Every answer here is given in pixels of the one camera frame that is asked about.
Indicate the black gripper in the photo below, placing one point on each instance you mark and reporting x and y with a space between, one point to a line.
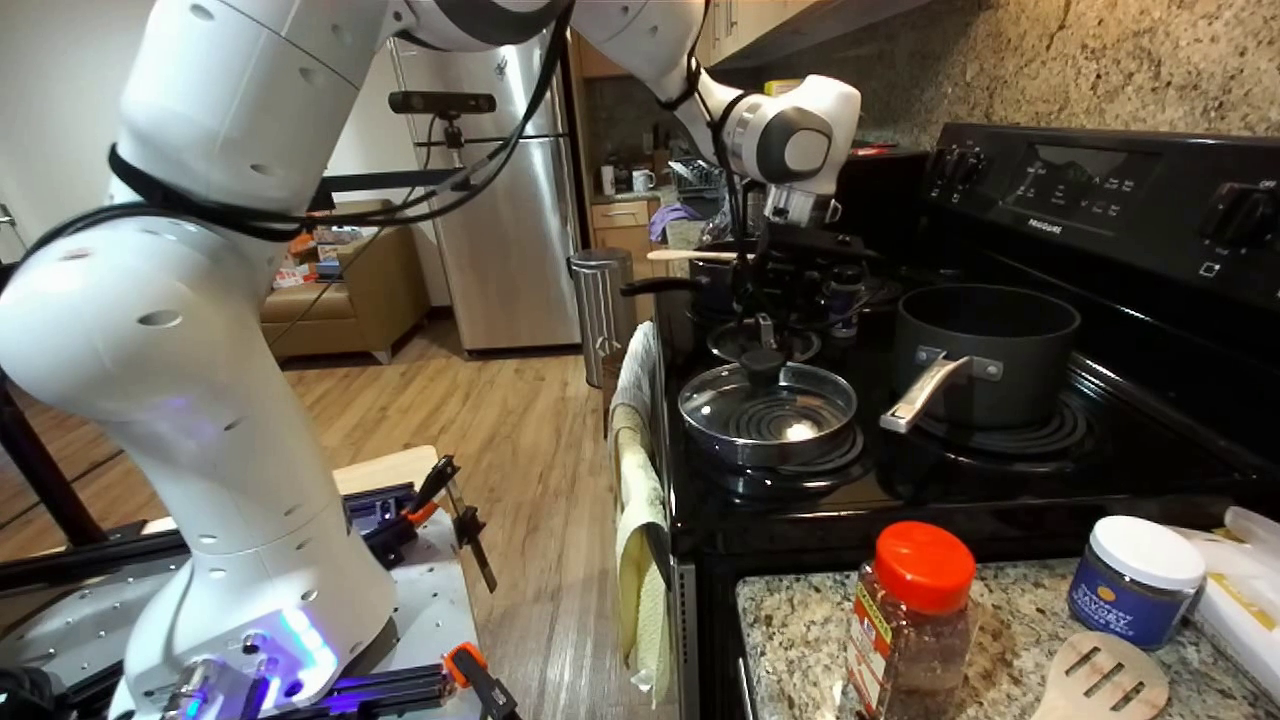
785 249

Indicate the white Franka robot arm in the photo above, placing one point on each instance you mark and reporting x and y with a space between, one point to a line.
172 402

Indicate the small glass lid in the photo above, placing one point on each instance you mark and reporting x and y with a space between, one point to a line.
800 344

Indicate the dark bottle with blue label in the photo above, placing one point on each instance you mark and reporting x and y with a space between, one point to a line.
845 314

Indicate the black frying pan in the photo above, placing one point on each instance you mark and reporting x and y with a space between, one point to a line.
704 286

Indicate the large glass lid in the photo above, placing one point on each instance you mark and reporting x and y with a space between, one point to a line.
772 420

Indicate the clear plastic bag clutter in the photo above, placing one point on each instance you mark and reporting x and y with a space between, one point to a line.
686 184

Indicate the black countertop appliance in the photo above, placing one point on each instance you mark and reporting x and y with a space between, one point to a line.
887 193

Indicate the stainless steel fridge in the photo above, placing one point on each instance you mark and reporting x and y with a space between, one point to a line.
512 280

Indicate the cream dish towel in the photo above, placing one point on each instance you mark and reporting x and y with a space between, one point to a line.
640 532

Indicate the steel range hood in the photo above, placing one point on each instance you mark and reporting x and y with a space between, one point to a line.
842 31

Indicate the spice jar with orange lid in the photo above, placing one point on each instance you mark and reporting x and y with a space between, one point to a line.
913 643

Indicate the black and orange clamp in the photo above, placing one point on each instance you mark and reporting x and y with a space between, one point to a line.
460 523
464 671

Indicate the black electric stove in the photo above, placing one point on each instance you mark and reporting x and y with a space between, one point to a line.
1172 221

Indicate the brown sofa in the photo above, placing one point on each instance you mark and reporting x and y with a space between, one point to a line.
346 306

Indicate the blue jar with white lid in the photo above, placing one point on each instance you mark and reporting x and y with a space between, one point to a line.
1126 600

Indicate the orange item on sofa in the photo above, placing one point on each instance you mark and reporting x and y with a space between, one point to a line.
303 241

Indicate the wooden slotted spatula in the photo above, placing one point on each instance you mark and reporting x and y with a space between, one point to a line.
1100 681

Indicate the white plastic packaging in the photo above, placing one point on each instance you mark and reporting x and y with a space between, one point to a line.
1247 600

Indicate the light wood wall cabinet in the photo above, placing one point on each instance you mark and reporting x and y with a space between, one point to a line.
744 25

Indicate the black stereo camera bar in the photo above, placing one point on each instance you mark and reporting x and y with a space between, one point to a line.
441 101

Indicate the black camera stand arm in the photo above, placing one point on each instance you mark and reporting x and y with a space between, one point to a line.
401 180

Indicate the grey metal robot base plate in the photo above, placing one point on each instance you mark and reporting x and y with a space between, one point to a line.
430 616

